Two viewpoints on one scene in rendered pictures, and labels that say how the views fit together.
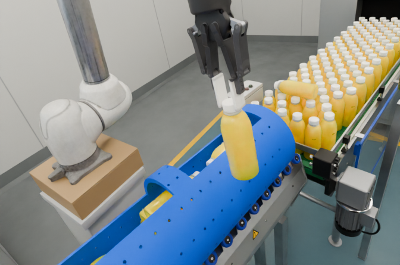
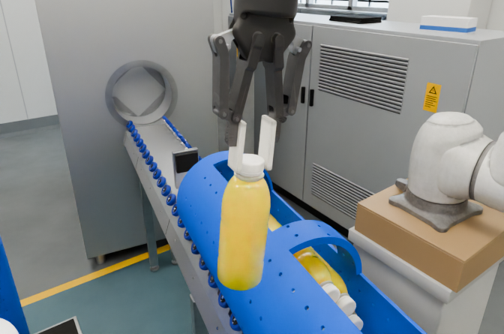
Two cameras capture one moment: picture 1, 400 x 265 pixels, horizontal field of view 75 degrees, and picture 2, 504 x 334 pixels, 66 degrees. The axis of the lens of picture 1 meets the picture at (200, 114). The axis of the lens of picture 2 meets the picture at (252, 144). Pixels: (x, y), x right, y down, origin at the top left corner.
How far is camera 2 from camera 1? 80 cm
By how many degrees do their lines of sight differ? 90
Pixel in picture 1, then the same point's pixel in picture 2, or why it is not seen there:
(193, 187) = (275, 251)
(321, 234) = not seen: outside the picture
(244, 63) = (214, 95)
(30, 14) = not seen: outside the picture
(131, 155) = (447, 254)
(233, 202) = (259, 323)
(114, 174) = (410, 240)
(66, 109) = (444, 126)
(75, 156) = (412, 181)
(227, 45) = (238, 67)
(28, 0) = not seen: outside the picture
